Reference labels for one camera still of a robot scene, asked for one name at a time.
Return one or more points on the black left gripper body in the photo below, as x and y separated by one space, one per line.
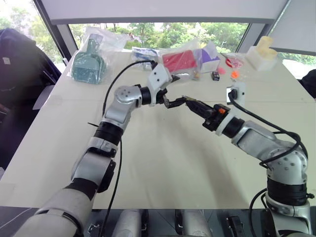
160 98

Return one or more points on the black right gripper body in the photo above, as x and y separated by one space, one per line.
213 117

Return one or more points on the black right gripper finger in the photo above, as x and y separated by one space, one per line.
198 109
200 104

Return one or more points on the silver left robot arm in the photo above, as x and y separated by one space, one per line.
116 112

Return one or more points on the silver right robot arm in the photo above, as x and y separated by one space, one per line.
251 136

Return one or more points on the small black box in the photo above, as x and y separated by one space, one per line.
215 75

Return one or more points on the red box in plastic bag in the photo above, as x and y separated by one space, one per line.
179 61

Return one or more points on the small pink item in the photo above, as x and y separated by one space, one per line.
222 71

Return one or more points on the small orange item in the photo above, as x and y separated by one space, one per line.
234 74

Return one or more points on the purple and white box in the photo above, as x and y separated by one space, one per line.
206 58

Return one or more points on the blue and white package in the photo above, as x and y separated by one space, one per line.
144 54

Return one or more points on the red item in clear bag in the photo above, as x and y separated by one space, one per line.
234 61

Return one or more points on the clear plastic bag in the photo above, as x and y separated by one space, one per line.
111 40

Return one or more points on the white foam block with cream parts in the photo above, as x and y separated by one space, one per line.
263 56

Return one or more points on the teal dustpan in plastic bag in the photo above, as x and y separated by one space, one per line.
89 63

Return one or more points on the dark rounded object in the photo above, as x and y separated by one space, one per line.
308 83

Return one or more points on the grey rounded shape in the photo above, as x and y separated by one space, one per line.
195 224
128 224

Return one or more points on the grey flat panel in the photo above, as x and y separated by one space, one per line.
43 96

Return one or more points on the black chair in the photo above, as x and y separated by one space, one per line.
19 74

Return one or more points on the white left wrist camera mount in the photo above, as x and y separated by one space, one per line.
158 76

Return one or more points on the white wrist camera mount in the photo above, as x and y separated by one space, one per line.
239 90
158 76

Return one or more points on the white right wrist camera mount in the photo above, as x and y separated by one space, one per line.
239 90

